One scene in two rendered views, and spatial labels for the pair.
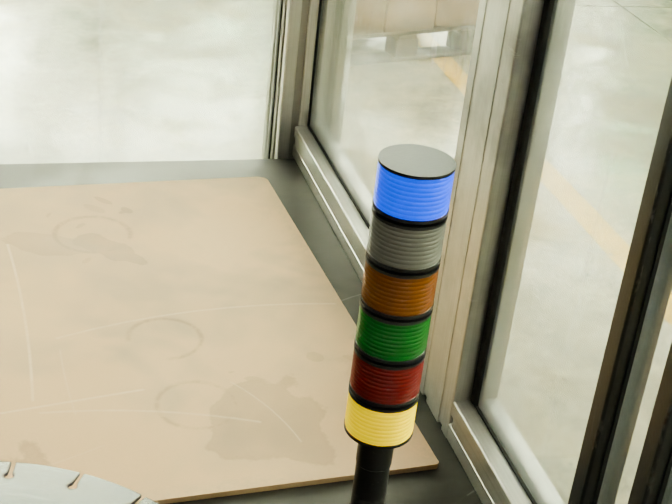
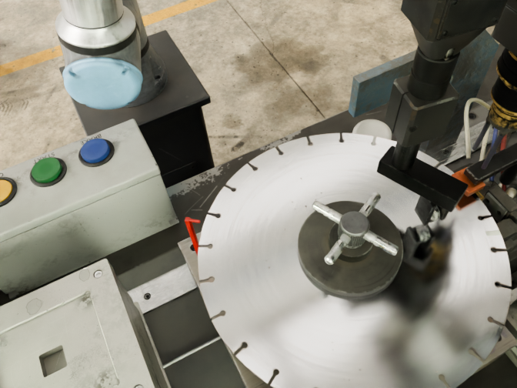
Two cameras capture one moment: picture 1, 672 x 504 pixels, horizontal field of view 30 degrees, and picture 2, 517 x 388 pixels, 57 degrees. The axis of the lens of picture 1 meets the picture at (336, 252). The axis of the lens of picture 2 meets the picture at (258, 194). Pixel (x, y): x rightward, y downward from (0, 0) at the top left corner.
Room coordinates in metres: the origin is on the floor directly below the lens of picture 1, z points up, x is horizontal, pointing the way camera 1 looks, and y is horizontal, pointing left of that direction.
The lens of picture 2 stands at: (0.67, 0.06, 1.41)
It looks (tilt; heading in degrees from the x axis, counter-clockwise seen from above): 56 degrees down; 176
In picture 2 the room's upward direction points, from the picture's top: 6 degrees counter-clockwise
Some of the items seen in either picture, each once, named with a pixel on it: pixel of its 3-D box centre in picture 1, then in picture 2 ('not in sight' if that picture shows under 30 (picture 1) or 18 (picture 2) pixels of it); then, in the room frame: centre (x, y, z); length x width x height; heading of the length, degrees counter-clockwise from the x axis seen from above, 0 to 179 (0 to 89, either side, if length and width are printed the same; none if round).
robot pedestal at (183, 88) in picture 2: not in sight; (169, 185); (-0.12, -0.12, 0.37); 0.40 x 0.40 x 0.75; 18
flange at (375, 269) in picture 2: not in sight; (350, 242); (0.44, 0.17, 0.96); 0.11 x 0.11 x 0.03
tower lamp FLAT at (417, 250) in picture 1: (406, 232); not in sight; (0.66, -0.04, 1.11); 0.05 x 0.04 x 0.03; 18
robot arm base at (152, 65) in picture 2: not in sight; (124, 61); (-0.12, -0.12, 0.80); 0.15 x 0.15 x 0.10
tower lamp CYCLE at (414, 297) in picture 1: (399, 279); not in sight; (0.66, -0.04, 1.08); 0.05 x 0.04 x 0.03; 18
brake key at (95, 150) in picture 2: not in sight; (96, 152); (0.20, -0.13, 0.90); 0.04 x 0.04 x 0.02
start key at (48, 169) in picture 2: not in sight; (48, 172); (0.22, -0.19, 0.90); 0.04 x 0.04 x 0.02
